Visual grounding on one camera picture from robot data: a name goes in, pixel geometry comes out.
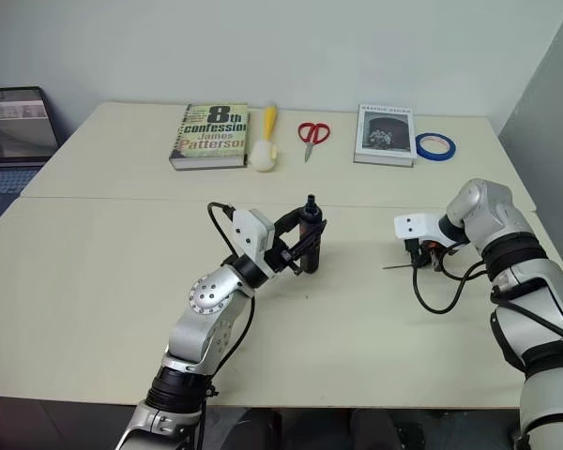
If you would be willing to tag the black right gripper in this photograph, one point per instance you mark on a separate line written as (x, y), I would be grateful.
(415, 246)

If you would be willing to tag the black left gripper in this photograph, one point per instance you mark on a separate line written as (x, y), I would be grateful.
(281, 258)

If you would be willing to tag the thin metal screwdriver bit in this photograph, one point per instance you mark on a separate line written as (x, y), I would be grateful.
(396, 267)

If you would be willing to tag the dark bottle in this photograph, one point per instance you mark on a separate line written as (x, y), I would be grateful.
(311, 255)

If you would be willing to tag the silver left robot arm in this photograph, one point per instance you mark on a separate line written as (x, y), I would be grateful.
(206, 309)

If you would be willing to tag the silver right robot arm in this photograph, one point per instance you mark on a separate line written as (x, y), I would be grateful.
(521, 262)

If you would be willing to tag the blue tape roll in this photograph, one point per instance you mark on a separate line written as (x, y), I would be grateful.
(422, 150)

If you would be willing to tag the grey book with photo cover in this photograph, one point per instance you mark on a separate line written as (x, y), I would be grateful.
(387, 133)

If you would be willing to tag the grey partition panel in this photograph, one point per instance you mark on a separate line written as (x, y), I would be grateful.
(549, 103)

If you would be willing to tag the open grey laptop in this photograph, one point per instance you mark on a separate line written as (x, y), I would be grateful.
(14, 140)

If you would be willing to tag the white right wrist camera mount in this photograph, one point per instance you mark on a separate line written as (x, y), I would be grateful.
(415, 226)

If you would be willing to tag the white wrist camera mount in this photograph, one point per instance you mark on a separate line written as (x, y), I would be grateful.
(415, 226)
(249, 232)

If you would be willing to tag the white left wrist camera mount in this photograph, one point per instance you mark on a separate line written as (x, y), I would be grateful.
(249, 232)

